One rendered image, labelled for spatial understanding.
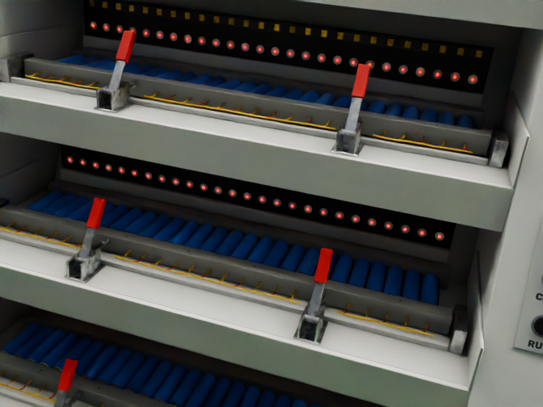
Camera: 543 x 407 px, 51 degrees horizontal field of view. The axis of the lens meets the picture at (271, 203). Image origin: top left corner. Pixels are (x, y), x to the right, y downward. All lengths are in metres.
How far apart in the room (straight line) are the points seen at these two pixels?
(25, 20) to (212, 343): 0.48
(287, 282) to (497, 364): 0.23
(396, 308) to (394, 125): 0.19
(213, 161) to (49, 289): 0.24
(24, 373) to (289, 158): 0.44
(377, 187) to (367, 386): 0.20
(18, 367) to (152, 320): 0.23
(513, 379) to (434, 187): 0.19
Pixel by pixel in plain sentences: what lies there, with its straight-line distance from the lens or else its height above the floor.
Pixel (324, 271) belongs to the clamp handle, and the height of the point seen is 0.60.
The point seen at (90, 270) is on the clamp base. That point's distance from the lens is 0.67.
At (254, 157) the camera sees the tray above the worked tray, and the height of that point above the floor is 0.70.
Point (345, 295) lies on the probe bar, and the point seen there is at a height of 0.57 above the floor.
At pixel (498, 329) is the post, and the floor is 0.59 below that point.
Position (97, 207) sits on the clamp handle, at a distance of 0.67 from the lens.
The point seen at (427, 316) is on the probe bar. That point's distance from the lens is 0.63.
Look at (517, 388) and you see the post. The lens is 0.58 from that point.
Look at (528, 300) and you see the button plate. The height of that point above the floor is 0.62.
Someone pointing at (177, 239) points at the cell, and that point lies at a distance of 0.71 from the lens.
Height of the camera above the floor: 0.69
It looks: 3 degrees down
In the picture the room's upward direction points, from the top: 11 degrees clockwise
